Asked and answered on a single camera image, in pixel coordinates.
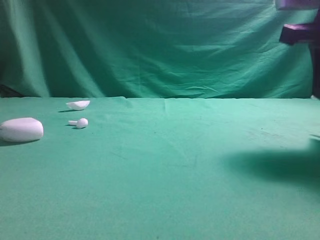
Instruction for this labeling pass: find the white near bluetooth earbud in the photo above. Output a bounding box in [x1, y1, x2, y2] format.
[68, 118, 89, 129]

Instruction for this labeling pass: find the white earbud case lid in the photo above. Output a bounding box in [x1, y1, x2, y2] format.
[66, 100, 91, 111]

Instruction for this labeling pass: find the white earbud charging case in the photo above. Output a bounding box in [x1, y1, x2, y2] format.
[0, 117, 44, 143]

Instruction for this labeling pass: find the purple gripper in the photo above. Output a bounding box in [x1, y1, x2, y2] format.
[274, 0, 320, 46]

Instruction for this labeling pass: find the green table cloth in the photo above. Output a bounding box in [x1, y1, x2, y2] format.
[0, 97, 320, 240]

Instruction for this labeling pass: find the green backdrop curtain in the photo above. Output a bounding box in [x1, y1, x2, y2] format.
[0, 0, 316, 99]

